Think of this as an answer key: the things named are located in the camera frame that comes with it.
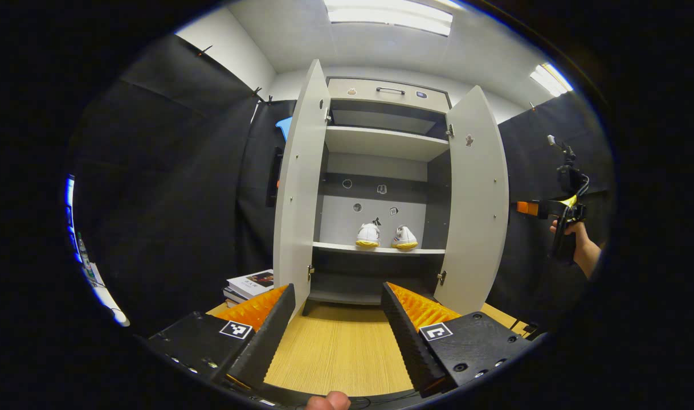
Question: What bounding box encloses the white cover book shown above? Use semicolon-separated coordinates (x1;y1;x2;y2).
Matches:
227;269;275;300

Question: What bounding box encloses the small ceiling light panel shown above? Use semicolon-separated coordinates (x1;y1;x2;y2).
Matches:
530;63;574;97

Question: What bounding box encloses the white shoe cabinet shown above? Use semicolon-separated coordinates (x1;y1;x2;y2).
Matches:
308;77;453;317

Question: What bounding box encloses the white shoe cabinet door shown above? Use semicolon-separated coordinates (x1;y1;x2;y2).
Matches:
266;59;332;314
434;85;510;317

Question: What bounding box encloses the white ledge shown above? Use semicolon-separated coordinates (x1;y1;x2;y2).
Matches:
88;262;131;328

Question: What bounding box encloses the large ceiling light panel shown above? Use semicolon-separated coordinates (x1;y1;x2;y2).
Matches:
324;0;453;36

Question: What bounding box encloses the green bottle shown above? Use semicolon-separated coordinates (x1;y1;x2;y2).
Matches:
76;231;92;274

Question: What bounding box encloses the white cabinet drawer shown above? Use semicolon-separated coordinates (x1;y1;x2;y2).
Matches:
327;78;451;113

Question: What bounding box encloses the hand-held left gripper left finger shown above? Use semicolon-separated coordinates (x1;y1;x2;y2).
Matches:
136;283;297;393

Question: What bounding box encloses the white canvas shoe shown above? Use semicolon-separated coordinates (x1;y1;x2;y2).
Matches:
391;225;419;251
356;223;382;248

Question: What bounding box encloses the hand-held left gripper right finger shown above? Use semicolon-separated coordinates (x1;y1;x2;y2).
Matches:
380;281;537;398

